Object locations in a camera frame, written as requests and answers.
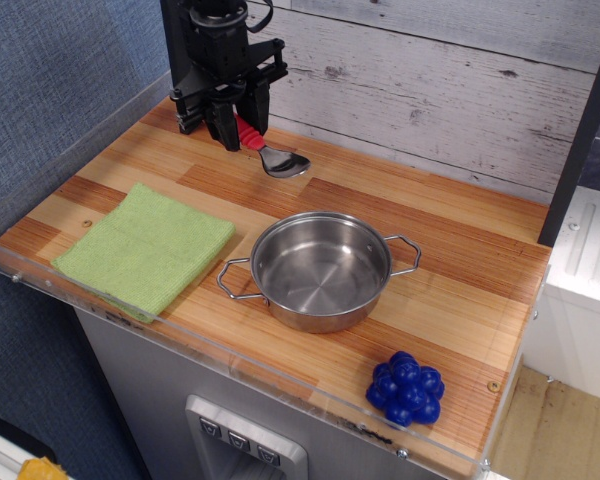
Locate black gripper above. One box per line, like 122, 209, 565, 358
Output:
185, 9, 287, 151

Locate red handled metal spoon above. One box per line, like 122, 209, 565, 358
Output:
235, 114, 311, 179

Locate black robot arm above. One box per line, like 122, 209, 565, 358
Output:
161, 1, 288, 151

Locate green folded cloth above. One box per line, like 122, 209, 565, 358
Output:
51, 183, 235, 323

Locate stainless steel pot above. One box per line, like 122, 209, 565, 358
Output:
217, 211, 422, 334

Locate blue toy grape bunch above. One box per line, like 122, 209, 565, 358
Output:
365, 351, 446, 427

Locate silver button control panel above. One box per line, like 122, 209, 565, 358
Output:
185, 395, 309, 479

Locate white ridged appliance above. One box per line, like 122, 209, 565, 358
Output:
522, 187, 600, 398

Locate yellow object bottom left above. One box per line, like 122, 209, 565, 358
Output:
16, 457, 69, 480

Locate dark left upright post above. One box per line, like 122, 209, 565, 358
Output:
160, 0, 203, 135

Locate dark upright post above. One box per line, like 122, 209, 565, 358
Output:
537, 65, 600, 247
160, 0, 203, 135

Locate clear acrylic guard rail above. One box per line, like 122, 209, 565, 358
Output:
0, 83, 549, 479

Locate dark right upright post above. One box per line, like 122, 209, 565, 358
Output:
537, 65, 600, 247

